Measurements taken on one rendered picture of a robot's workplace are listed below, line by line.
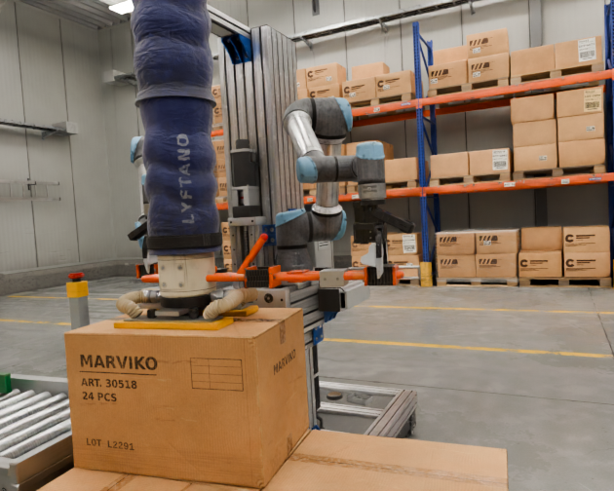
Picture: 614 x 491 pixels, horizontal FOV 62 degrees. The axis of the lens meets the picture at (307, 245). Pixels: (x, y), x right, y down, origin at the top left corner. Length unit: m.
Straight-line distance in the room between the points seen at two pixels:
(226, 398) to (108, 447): 0.41
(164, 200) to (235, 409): 0.61
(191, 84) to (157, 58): 0.11
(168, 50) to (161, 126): 0.21
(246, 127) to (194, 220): 0.81
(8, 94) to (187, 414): 11.61
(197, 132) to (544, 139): 7.18
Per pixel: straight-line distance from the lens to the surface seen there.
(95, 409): 1.64
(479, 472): 1.54
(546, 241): 8.81
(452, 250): 8.41
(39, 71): 13.37
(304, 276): 1.43
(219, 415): 1.43
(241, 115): 2.24
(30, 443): 2.04
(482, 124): 9.79
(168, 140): 1.53
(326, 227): 1.92
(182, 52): 1.57
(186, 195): 1.51
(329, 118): 1.79
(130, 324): 1.58
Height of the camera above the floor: 1.24
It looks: 3 degrees down
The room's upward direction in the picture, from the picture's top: 3 degrees counter-clockwise
